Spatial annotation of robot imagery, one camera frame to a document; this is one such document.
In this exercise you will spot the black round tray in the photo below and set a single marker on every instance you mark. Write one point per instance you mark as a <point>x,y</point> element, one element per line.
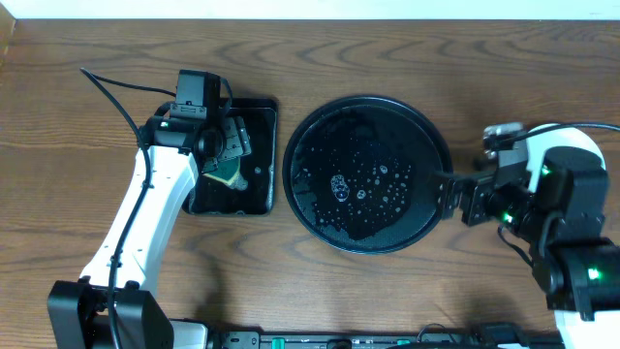
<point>356,174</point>

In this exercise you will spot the green yellow sponge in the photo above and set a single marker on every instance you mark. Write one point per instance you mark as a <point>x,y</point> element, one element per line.
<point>226,172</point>

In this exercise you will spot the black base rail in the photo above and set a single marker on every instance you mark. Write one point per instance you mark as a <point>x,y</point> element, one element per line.
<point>339,341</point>

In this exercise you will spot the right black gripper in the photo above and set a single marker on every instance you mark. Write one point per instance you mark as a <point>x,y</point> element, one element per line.
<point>479,188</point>

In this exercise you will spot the black rectangular tray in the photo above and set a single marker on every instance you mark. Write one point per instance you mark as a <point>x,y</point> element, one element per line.
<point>252,193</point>

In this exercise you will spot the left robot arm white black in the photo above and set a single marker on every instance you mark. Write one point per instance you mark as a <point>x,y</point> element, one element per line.
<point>112,304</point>

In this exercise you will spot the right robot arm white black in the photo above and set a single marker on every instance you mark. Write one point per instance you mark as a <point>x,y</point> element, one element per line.
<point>558,209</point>

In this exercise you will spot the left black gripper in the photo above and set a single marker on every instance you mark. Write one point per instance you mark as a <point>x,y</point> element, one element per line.
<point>233,138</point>

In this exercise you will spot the light green plate front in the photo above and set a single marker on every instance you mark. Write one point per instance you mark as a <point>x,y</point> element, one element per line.
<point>538,145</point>

